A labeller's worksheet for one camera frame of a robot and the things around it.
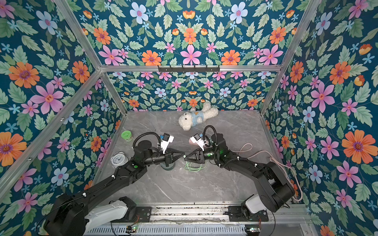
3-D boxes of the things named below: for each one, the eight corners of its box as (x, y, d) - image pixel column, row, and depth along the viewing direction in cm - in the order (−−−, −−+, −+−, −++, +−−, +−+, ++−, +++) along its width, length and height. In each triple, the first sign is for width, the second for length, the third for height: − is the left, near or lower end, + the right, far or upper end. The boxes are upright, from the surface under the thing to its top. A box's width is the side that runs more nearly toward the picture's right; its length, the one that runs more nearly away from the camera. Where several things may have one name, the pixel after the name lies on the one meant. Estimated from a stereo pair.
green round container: (122, 141, 104) (119, 138, 100) (125, 134, 108) (122, 130, 104) (131, 141, 104) (128, 138, 100) (134, 134, 108) (131, 130, 104)
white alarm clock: (111, 167, 92) (108, 164, 89) (116, 154, 98) (113, 151, 94) (125, 167, 92) (123, 164, 89) (130, 154, 98) (127, 151, 94)
